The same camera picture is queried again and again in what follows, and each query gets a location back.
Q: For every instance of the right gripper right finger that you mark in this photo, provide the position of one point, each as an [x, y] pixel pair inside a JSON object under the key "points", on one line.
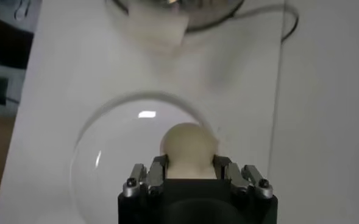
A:
{"points": [[235, 179]]}

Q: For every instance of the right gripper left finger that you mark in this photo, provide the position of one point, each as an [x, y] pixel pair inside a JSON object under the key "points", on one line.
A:
{"points": [[154, 179]]}

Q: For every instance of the white steamed baozi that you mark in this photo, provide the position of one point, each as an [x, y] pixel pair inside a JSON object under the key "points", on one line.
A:
{"points": [[189, 146]]}

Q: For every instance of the stainless steel steamer basket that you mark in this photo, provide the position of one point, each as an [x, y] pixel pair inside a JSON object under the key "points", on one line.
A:
{"points": [[209, 15]]}

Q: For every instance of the white round plate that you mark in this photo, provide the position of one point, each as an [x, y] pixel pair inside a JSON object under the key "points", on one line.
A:
{"points": [[115, 158]]}

